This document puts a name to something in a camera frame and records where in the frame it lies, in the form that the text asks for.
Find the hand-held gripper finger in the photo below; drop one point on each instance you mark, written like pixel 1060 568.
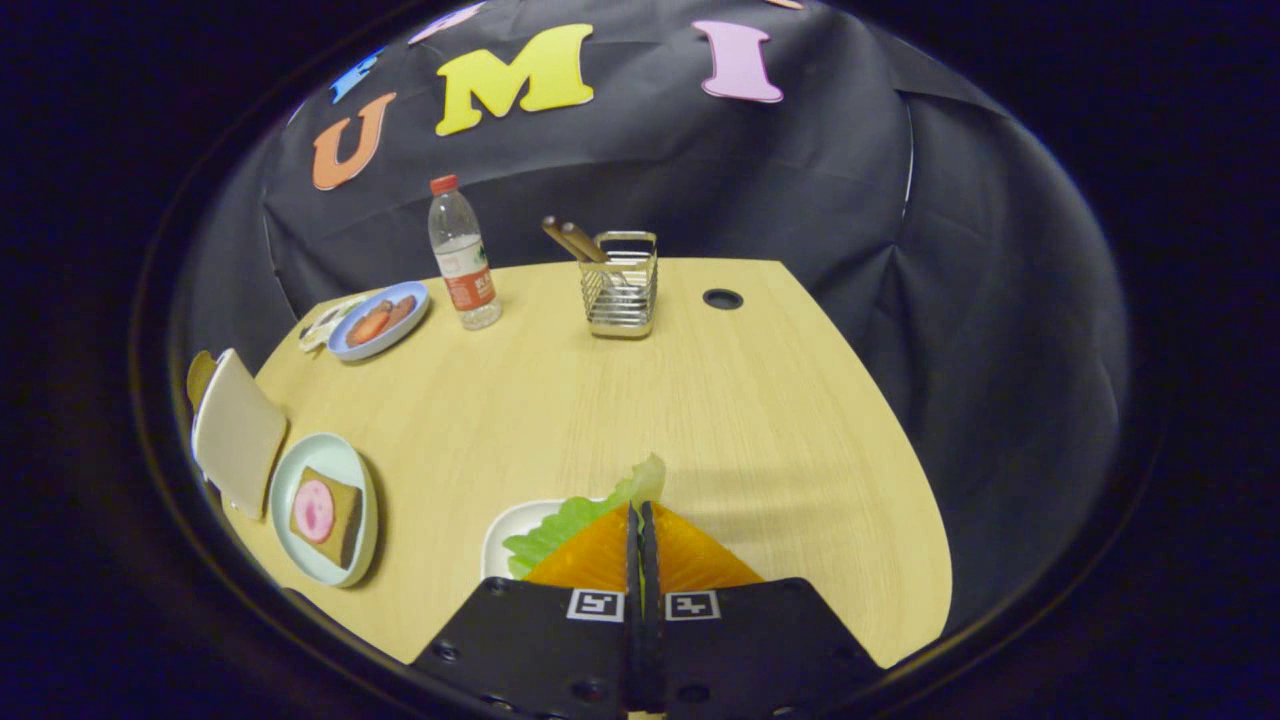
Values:
pixel 633 570
pixel 650 570

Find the green lettuce leaf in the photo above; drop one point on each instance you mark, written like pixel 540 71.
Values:
pixel 570 525

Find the white square plate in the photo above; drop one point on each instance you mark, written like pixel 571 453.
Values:
pixel 505 522

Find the black table grommet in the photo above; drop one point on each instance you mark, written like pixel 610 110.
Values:
pixel 722 298

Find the pale green round plate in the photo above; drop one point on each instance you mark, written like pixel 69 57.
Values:
pixel 330 460

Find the pink ham slice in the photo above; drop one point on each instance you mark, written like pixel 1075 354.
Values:
pixel 313 510

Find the clear plastic water bottle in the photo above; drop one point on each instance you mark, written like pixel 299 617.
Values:
pixel 465 280

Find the red tomato slice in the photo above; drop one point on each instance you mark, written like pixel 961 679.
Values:
pixel 372 323

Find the blue round plate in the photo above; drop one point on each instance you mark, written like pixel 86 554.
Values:
pixel 345 350

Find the white divided seasoning tray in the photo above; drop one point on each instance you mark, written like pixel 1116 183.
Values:
pixel 322 325

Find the black backdrop cloth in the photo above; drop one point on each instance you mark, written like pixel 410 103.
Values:
pixel 700 170

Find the white toaster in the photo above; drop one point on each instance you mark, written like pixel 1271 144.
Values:
pixel 240 430

